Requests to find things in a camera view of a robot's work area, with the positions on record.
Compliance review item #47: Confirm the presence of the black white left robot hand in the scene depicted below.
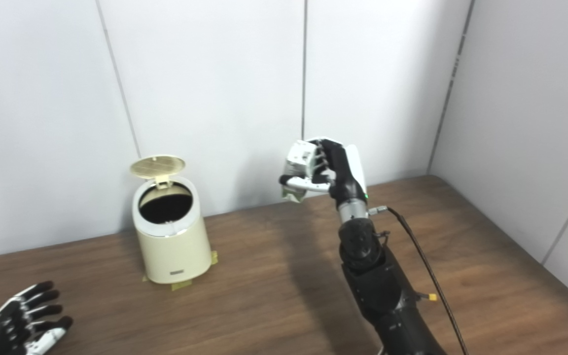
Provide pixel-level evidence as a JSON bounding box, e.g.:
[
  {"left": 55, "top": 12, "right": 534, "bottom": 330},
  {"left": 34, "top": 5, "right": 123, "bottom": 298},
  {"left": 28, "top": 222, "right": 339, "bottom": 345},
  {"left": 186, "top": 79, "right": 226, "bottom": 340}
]
[{"left": 0, "top": 281, "right": 73, "bottom": 355}]

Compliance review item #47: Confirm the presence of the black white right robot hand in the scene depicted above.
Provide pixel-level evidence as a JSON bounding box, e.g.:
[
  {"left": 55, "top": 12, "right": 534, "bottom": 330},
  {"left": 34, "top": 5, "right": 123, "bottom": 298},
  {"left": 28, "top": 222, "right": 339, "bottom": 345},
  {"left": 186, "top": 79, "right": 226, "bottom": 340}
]
[{"left": 279, "top": 138, "right": 368, "bottom": 205}]

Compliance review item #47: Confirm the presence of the white green milk carton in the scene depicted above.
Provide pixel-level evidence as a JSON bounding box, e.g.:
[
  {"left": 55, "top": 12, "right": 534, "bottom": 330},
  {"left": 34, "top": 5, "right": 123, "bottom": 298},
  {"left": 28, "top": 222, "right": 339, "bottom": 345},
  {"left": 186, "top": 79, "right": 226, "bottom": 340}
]
[{"left": 282, "top": 140, "right": 318, "bottom": 203}]

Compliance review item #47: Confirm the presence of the cream round bin lid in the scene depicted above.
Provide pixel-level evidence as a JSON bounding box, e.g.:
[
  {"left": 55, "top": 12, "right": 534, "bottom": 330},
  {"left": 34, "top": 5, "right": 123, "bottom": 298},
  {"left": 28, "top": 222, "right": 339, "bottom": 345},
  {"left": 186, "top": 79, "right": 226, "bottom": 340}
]
[{"left": 130, "top": 155, "right": 186, "bottom": 189}]

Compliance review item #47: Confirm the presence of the cream-colored round bin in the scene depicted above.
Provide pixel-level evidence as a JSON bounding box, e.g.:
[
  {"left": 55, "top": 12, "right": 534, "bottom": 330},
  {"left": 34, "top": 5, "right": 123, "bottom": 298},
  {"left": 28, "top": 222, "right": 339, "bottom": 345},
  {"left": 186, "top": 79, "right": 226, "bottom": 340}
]
[{"left": 132, "top": 178, "right": 213, "bottom": 284}]

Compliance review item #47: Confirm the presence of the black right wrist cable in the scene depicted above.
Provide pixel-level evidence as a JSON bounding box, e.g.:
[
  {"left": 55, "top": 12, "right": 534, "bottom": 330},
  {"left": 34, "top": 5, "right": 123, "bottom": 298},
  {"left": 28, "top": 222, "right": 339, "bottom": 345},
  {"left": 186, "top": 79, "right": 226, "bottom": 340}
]
[{"left": 368, "top": 206, "right": 470, "bottom": 355}]

